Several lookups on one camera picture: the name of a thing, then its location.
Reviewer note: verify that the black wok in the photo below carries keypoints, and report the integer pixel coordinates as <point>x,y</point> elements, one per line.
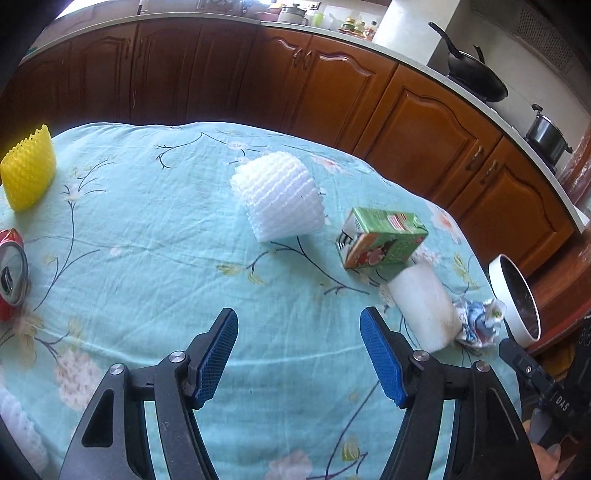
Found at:
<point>480,78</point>

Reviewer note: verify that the person's right hand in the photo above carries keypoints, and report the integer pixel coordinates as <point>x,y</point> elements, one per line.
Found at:
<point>547,457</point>

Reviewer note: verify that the white pot with lid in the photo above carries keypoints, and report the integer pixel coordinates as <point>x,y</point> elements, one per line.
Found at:
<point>293,14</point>

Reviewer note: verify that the range hood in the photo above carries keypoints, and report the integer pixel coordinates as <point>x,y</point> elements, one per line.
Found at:
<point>545,27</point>

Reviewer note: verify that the green juice carton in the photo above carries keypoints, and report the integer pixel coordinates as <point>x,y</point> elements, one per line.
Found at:
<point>383,240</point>

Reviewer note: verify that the small white foam fruit net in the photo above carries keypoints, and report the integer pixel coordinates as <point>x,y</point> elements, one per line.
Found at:
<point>18,424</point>

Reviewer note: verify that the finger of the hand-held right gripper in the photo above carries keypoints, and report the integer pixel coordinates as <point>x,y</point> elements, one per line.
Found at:
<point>526,367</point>

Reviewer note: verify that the group of condiment bottles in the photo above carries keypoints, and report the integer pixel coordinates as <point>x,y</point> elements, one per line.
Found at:
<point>358,27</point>

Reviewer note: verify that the red drink can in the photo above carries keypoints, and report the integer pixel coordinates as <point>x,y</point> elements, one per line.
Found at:
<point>11,272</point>

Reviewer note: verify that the wooden lower kitchen cabinets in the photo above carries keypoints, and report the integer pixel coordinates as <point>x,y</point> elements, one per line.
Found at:
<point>277,83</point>

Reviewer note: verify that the white kitchen countertop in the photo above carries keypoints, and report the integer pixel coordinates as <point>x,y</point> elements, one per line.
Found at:
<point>323,31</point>

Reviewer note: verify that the printed paper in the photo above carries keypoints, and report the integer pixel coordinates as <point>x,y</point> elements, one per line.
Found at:
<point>480,323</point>

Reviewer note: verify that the large white foam fruit net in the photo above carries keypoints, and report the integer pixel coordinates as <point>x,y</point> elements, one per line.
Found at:
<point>279,198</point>

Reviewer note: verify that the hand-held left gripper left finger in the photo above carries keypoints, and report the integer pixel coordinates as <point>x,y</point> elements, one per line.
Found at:
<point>217,360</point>

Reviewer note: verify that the yellow foam fruit net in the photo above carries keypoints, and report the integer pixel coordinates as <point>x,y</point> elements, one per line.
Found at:
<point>27,175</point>

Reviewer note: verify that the dark cooking pot with lid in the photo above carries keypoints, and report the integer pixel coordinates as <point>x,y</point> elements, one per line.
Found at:
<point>547,136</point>

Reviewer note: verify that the floral teal tablecloth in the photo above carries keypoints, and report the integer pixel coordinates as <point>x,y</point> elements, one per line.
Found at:
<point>161,277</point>

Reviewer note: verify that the green cup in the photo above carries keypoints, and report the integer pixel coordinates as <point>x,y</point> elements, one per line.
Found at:
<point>318,20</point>

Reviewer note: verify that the white round bowl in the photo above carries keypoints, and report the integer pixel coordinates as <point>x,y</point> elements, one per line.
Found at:
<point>501,295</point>

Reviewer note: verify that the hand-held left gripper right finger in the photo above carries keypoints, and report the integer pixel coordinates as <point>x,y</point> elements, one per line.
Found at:
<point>383,360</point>

